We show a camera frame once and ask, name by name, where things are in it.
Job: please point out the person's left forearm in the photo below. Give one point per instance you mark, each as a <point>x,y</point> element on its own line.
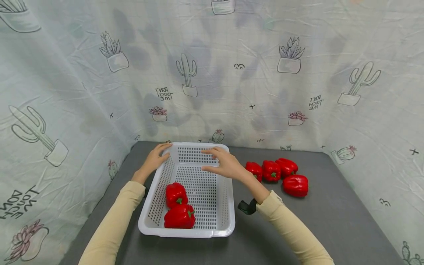
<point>114,224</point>

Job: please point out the black wrist band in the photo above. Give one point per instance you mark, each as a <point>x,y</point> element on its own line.
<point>247,207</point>

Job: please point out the red bell pepper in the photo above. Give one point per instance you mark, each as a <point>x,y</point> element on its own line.
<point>287,166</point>
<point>271,170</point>
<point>176,194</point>
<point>254,170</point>
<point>179,218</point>
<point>295,186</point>

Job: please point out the person's right index finger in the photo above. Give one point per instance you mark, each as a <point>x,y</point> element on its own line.
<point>210,150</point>

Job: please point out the person's left thumb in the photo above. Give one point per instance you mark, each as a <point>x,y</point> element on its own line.
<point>165,157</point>

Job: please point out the person's right forearm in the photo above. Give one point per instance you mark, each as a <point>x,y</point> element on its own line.
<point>291,228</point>

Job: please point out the person's left hand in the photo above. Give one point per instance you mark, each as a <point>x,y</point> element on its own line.
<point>150,162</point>

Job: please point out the person's right fingers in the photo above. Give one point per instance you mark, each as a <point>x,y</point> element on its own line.
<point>216,157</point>

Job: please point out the white plastic perforated basket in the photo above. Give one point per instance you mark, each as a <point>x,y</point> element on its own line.
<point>202,191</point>

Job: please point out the person's right hand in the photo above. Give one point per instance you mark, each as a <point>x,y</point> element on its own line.
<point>230,166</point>

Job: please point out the person's right thumb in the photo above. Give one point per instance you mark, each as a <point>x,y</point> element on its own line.
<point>210,169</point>

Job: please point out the person's left index finger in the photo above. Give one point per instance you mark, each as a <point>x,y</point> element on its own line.
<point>164,146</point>

